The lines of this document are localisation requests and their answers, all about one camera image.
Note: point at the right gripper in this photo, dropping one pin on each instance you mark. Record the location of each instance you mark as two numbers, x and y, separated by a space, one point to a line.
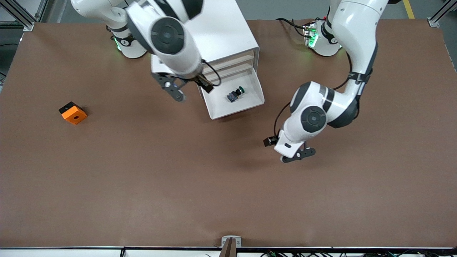
203 82

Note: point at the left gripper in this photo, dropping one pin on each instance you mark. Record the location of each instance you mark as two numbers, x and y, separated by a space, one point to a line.
268 141

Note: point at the white plastic drawer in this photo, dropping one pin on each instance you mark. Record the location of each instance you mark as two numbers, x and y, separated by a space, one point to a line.
234 69
221 107
237 61

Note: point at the green push button switch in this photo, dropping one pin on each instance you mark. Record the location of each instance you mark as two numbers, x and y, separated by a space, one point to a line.
234 95

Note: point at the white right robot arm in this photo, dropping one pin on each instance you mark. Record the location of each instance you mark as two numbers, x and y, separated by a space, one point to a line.
171 43

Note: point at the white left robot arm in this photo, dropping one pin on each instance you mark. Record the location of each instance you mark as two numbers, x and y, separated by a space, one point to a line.
357 35

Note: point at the white drawer cabinet housing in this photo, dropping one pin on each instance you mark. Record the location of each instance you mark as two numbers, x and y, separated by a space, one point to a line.
228 28

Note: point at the brown table cover mat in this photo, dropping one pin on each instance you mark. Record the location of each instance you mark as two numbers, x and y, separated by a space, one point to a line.
228 185

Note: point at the orange and black block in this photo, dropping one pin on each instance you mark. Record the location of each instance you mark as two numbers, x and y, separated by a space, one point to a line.
75 116

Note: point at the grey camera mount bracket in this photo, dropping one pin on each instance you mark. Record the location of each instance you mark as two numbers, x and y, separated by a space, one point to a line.
231 242

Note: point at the aluminium frame profile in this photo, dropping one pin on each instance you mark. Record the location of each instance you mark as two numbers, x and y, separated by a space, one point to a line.
437 18
25 19

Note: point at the white table edge rail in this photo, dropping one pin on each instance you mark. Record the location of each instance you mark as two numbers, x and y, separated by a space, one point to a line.
71 252

